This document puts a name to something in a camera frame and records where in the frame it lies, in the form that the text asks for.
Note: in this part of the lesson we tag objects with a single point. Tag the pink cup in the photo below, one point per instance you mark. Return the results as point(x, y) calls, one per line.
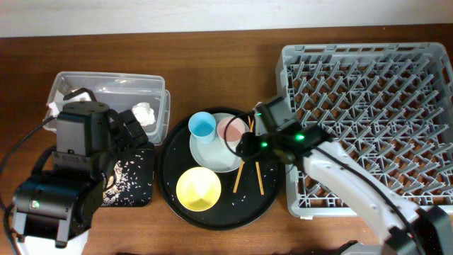
point(230, 131)

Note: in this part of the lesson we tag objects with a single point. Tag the white napkin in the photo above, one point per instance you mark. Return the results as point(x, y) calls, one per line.
point(144, 114)

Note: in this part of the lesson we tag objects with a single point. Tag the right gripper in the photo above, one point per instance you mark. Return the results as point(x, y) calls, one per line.
point(253, 146)

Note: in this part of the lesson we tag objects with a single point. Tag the black rectangular tray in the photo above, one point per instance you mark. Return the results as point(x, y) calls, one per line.
point(138, 177)

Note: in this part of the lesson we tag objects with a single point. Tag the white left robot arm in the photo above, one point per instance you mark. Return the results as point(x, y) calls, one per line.
point(52, 210)

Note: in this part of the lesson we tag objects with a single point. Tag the pale grey plate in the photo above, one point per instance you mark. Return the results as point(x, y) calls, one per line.
point(214, 156)

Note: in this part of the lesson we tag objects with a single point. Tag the blue cup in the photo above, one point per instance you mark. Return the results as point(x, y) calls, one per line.
point(202, 126)

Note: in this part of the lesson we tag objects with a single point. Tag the grey dishwasher rack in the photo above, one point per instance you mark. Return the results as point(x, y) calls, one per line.
point(388, 104)

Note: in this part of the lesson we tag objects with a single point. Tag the rice and peanut shell scraps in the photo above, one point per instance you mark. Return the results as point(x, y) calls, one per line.
point(117, 180)

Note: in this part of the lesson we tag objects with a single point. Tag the yellow bowl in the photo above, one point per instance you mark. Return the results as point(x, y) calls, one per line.
point(198, 189)

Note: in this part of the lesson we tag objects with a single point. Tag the clear plastic bin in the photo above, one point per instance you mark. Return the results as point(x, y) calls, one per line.
point(120, 92)

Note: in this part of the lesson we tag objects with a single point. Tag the round black serving tray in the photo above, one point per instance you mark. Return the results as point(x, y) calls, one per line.
point(232, 210)

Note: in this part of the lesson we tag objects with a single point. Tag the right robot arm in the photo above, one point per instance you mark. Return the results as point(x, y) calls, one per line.
point(401, 226)

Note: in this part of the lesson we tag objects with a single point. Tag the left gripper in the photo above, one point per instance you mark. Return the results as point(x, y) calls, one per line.
point(120, 134)

